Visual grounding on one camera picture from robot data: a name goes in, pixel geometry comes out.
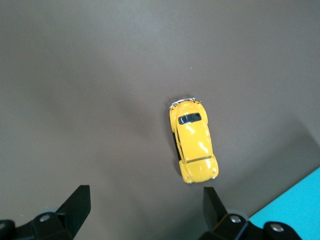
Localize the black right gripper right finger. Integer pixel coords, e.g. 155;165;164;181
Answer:
199;186;302;240

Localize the yellow beetle toy car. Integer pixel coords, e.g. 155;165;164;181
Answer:
168;96;220;185

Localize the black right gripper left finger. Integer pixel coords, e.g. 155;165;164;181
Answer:
0;184;92;240

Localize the teal plastic storage bin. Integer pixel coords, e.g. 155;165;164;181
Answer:
249;166;320;240

